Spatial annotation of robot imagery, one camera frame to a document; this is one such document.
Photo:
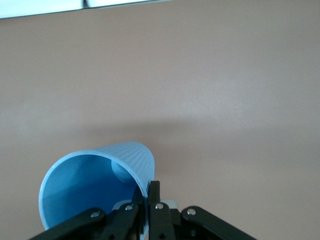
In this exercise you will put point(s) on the blue ribbed plastic cup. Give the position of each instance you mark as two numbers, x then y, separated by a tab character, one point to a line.
82	180

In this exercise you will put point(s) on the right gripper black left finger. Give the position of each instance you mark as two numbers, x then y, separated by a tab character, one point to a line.
120	222

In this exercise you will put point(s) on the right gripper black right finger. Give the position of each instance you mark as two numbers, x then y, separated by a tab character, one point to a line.
157	222

